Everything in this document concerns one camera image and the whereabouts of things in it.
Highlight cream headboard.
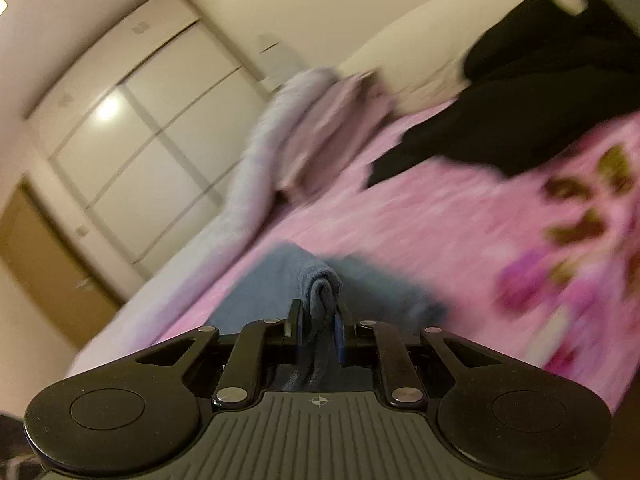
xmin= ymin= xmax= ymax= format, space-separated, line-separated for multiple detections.
xmin=337 ymin=0 xmax=586 ymax=115

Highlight grey striped duvet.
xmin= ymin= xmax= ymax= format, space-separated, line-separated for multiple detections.
xmin=66 ymin=67 xmax=337 ymax=377

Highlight blue denim jeans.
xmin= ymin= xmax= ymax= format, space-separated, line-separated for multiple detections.
xmin=206 ymin=243 xmax=448 ymax=391

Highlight mauve folded cloth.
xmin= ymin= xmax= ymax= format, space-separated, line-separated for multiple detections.
xmin=276 ymin=72 xmax=395 ymax=205

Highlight pink floral blanket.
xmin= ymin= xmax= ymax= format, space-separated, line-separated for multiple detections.
xmin=168 ymin=114 xmax=639 ymax=408

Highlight brown wooden door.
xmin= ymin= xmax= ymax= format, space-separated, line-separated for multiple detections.
xmin=1 ymin=179 xmax=122 ymax=349

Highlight black garment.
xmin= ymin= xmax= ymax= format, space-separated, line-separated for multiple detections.
xmin=367 ymin=0 xmax=639 ymax=186

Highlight white sliding wardrobe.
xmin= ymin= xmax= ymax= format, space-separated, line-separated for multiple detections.
xmin=29 ymin=0 xmax=267 ymax=278

